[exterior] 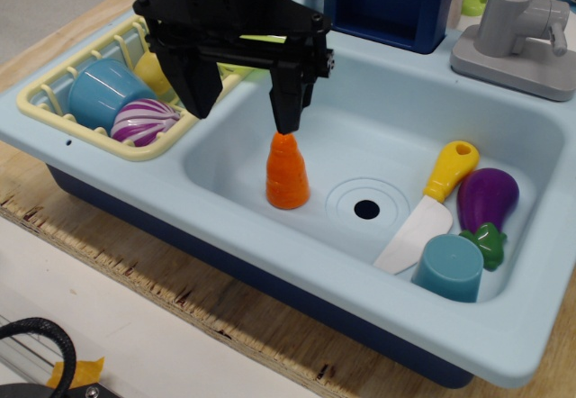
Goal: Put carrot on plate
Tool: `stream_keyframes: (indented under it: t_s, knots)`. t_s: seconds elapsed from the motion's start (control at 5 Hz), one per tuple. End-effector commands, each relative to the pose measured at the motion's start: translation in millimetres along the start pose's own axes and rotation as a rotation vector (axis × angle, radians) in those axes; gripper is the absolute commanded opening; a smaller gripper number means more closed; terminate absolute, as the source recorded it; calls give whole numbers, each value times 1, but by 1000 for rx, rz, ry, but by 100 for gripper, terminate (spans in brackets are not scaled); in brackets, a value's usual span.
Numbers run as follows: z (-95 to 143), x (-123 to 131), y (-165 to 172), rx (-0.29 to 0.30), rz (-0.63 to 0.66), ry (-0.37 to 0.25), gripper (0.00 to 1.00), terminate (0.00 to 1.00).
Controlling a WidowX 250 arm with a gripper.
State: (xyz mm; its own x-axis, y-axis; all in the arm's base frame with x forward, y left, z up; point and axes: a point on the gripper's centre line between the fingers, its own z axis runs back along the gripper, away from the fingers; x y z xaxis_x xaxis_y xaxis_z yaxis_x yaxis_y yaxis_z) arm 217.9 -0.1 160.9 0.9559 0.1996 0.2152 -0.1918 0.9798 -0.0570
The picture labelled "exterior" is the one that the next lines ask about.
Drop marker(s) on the purple white toy onion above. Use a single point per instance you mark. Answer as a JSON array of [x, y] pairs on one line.
[[141, 121]]

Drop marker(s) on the cream yellow dish rack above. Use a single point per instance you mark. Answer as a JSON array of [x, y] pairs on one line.
[[45, 99]]

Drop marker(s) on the wooden board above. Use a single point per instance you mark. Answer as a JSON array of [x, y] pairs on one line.
[[168, 325]]

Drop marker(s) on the blue cup in rack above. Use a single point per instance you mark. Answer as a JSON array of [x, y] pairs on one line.
[[101, 90]]

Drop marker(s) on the light blue toy sink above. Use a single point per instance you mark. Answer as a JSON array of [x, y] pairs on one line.
[[370, 140]]

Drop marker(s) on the purple toy eggplant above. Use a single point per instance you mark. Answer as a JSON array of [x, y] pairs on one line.
[[485, 199]]

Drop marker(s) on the dark blue box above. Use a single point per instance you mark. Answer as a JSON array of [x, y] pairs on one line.
[[414, 25]]

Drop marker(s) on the green toy object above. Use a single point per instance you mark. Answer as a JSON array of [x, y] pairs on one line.
[[473, 8]]

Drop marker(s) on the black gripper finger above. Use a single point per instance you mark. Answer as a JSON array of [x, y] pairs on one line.
[[291, 92], [196, 82]]

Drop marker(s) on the orange toy carrot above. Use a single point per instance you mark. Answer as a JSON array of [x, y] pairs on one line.
[[287, 185]]

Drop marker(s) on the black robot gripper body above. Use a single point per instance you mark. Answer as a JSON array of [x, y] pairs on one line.
[[254, 33]]

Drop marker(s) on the grey toy faucet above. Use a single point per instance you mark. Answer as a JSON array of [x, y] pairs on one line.
[[520, 45]]

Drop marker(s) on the yellow tape piece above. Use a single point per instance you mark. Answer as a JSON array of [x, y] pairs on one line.
[[86, 373]]

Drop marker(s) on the blue cup in sink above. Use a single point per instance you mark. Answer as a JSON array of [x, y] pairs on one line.
[[450, 266]]

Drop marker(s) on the yellow toy fruit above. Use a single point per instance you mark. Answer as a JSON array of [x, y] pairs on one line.
[[149, 71]]

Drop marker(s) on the yellow handled toy knife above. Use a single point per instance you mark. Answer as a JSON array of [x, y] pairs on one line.
[[430, 218]]

